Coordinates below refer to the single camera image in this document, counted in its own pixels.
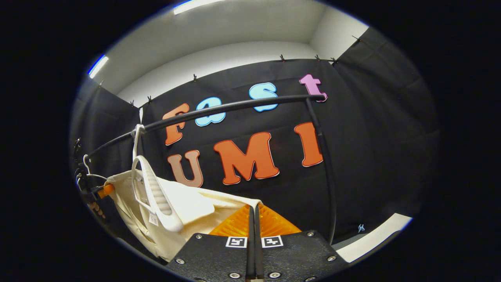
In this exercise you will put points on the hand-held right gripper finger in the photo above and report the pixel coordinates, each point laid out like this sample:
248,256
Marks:
258,254
251,254

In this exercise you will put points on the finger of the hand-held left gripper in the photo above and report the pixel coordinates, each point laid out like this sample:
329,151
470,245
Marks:
105,190

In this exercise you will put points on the cream short-sleeved shirt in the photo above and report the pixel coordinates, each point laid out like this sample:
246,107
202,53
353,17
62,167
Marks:
188,211

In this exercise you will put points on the white plastic hanger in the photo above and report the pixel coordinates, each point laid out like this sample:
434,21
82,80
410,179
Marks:
96,176

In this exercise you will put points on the white hanger with wrapped hook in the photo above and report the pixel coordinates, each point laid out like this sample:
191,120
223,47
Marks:
164,211

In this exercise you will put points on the small blue clip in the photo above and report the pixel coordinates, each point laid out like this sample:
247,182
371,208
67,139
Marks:
361,228

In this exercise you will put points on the ceiling light panel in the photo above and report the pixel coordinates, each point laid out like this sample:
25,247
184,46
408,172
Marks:
195,4
98,65

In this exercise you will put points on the row of black backdrop clips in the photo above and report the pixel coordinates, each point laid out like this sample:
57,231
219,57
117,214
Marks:
194,77

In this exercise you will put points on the black backdrop cloth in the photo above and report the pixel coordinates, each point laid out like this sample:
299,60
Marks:
372,137

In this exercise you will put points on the black clothes rail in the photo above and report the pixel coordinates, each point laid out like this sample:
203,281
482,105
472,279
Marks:
235,105

